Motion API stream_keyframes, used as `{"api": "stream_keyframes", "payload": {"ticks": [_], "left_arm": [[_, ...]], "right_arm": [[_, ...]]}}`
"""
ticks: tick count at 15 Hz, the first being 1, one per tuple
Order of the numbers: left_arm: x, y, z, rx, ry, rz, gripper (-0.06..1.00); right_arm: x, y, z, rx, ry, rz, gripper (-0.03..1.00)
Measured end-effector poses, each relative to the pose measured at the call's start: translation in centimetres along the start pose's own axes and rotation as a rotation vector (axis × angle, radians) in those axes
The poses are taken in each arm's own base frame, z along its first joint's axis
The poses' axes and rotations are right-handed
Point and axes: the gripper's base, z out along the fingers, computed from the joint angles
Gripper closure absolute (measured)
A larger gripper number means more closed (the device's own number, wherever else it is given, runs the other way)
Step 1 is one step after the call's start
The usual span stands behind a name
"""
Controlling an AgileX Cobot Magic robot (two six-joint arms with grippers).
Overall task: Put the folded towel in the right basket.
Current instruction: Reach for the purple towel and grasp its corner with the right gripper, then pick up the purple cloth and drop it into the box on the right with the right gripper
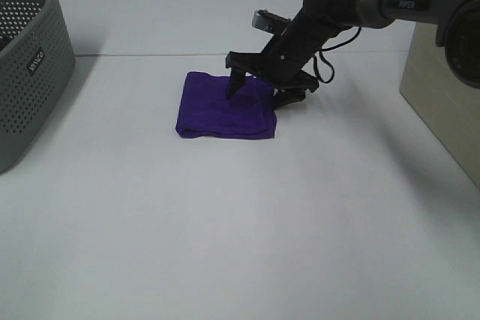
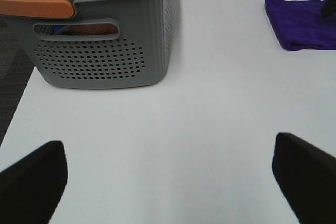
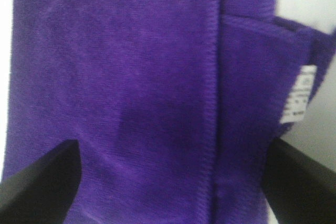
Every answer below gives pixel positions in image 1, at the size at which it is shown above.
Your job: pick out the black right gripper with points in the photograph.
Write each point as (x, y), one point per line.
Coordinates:
(281, 61)

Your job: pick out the purple towel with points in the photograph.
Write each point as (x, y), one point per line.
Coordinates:
(204, 110)

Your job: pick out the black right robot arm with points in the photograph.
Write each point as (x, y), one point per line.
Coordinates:
(457, 23)

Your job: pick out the beige bin with grey rim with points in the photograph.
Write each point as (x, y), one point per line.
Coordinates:
(449, 108)

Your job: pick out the grey perforated plastic basket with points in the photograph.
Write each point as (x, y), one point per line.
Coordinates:
(37, 62)

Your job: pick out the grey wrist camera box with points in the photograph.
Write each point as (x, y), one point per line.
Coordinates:
(269, 22)

